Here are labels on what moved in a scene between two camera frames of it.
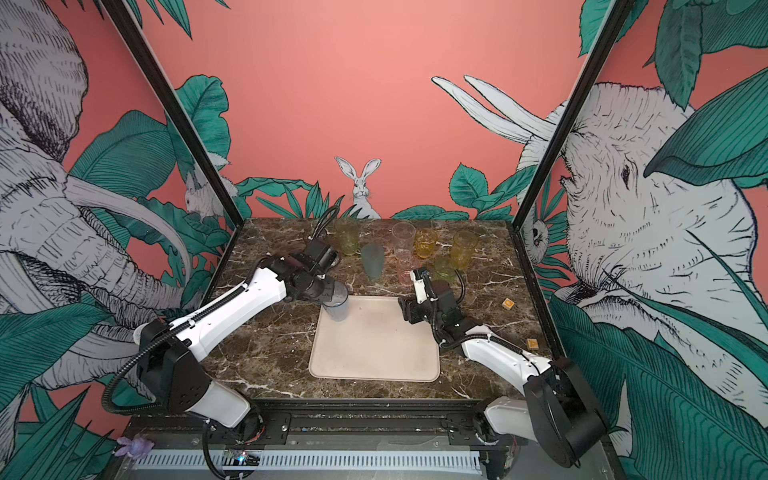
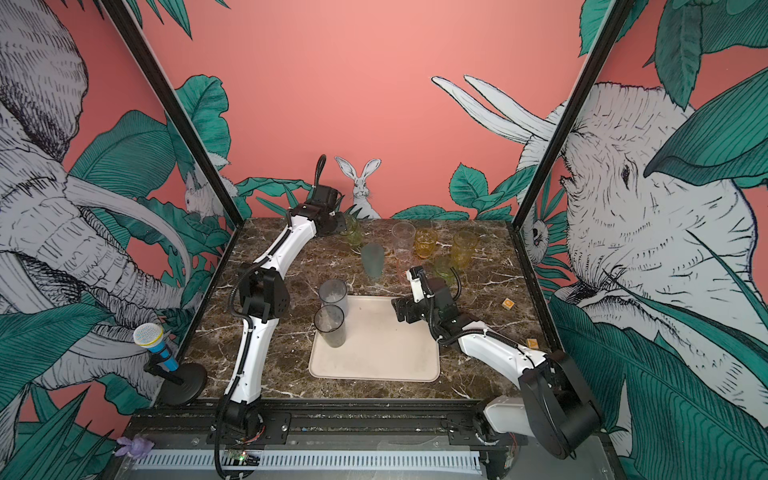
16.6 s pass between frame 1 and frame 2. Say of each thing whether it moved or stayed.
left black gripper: moved
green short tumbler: stayed
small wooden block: stayed
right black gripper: stayed
